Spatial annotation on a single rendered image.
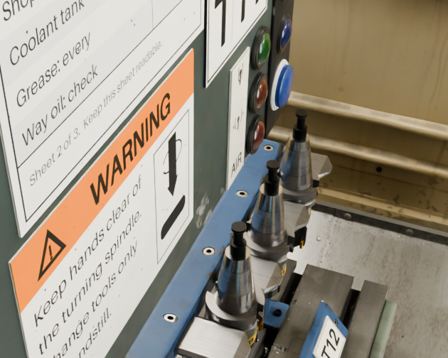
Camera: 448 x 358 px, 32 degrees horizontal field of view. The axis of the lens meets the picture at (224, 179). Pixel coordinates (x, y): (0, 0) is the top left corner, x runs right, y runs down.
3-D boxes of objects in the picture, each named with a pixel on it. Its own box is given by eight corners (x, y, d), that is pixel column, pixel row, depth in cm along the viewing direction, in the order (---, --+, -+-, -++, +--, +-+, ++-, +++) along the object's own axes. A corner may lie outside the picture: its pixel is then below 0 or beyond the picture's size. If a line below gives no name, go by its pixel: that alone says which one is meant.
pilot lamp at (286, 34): (291, 41, 54) (294, 12, 52) (282, 56, 52) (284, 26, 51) (283, 40, 54) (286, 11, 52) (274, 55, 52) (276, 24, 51)
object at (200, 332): (257, 337, 82) (257, 332, 81) (239, 376, 78) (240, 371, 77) (194, 318, 84) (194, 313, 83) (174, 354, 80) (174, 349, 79)
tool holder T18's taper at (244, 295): (228, 277, 86) (230, 231, 82) (263, 294, 84) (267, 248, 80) (206, 302, 83) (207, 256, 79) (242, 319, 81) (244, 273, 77)
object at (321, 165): (336, 161, 106) (336, 156, 106) (326, 184, 102) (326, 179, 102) (286, 149, 108) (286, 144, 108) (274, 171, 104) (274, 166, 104)
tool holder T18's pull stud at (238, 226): (235, 243, 81) (236, 218, 78) (249, 250, 80) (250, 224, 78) (225, 253, 79) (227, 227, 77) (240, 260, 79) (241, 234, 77)
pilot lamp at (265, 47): (271, 57, 49) (274, 25, 48) (260, 73, 48) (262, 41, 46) (262, 55, 49) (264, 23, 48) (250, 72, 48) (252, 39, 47)
